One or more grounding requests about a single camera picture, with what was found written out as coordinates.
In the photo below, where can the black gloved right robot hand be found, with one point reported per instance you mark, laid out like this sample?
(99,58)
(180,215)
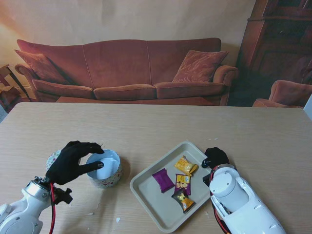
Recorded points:
(218,156)

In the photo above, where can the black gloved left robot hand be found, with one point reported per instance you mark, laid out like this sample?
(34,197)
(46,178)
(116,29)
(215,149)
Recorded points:
(68,163)

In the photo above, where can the round polka dot box lid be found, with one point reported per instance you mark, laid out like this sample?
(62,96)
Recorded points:
(52,159)

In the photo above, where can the yellow snack packet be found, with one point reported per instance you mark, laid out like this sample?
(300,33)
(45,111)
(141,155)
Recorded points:
(185,165)

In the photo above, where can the round polka dot cookie box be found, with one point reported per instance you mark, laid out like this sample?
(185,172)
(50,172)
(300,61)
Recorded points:
(104,181)

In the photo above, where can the orange purple-edged snack packet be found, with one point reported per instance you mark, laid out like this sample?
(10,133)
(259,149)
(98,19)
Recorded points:
(182,184)

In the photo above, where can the black and orange snack packet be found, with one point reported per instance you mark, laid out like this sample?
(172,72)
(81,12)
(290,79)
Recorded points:
(184,201)

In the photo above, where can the purple snack packet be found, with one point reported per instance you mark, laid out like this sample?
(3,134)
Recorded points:
(163,181)

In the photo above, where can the beige rectangular tray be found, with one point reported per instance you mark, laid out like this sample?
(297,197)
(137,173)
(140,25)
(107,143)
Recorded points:
(156,207)

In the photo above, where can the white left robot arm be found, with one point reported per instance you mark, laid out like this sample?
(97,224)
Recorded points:
(22,214)

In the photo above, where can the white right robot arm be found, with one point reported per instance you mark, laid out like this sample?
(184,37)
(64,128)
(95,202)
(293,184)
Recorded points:
(243,204)

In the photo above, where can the patterned orange sofa cushion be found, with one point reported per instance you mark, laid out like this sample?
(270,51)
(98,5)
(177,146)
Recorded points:
(200,65)

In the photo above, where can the brown armchair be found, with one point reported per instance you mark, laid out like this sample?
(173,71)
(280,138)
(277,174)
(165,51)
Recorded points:
(290,93)

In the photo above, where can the plain brown sofa cushion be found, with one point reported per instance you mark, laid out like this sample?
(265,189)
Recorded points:
(39,67)

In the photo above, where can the brown three-seat sofa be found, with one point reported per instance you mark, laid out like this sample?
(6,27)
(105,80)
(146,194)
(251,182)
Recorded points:
(122,65)

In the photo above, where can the dark wooden cabinet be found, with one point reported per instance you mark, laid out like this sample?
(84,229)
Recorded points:
(278,36)

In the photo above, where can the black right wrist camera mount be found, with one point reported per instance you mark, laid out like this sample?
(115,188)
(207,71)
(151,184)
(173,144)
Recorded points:
(206,180)

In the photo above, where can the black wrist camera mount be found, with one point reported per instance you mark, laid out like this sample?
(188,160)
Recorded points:
(206,180)
(64,196)

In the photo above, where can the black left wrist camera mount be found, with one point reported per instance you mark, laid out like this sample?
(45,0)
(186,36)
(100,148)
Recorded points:
(64,196)

